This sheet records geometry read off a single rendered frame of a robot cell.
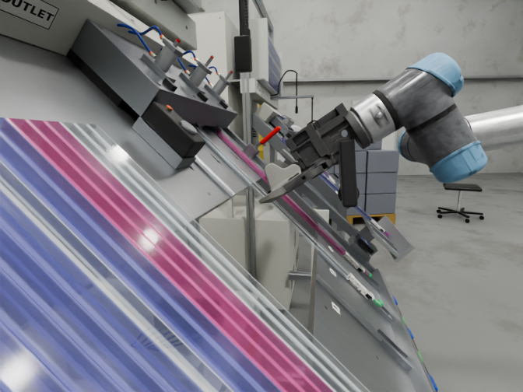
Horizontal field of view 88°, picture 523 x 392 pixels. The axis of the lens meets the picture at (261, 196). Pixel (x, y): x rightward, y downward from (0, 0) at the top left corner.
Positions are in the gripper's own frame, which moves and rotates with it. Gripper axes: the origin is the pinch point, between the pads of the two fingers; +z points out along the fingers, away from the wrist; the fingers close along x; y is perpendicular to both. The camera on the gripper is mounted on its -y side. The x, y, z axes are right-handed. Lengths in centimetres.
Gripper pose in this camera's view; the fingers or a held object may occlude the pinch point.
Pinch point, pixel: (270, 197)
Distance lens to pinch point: 52.1
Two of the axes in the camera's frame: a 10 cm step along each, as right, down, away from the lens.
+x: -2.1, 2.0, -9.6
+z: -8.1, 5.1, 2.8
